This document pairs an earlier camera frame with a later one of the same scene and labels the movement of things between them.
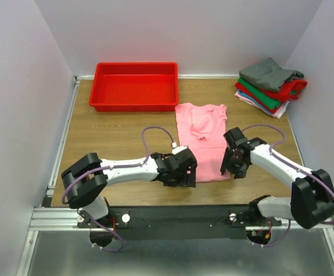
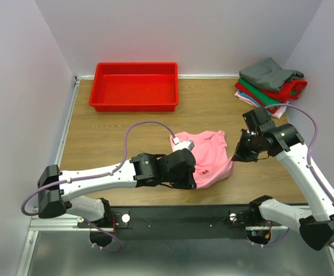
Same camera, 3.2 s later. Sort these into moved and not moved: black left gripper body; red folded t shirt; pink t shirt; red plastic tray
Moved: pink t shirt
Not moved: red folded t shirt; black left gripper body; red plastic tray
